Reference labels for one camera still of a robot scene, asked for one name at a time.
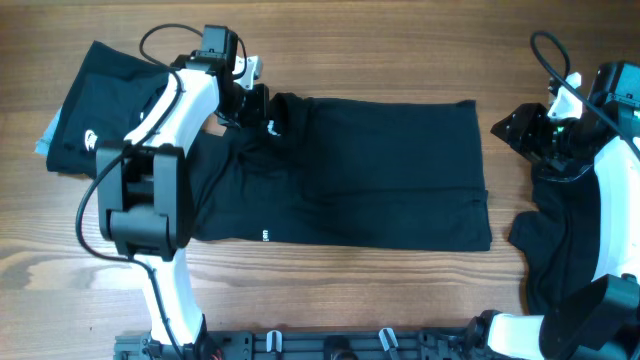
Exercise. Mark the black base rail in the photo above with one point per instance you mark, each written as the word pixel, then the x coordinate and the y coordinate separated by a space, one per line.
pixel 387 343

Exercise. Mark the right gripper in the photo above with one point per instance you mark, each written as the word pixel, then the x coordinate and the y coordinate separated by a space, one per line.
pixel 523 128

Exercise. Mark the folded grey garment underneath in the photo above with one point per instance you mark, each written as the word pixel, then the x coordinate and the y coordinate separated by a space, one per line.
pixel 42 145

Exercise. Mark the folded black shirt with logo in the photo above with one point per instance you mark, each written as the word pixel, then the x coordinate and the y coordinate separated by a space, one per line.
pixel 110 96

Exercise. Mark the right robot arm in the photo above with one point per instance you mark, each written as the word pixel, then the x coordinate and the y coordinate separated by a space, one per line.
pixel 601 320

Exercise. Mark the pile of black clothes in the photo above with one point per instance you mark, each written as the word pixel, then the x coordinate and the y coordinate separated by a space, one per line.
pixel 560 239

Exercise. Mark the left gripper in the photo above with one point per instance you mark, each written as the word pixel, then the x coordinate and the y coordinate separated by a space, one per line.
pixel 258 110

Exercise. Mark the black polo shirt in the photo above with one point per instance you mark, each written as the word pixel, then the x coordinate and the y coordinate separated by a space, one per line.
pixel 327 171

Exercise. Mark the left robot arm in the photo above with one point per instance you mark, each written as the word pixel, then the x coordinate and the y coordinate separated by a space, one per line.
pixel 143 189

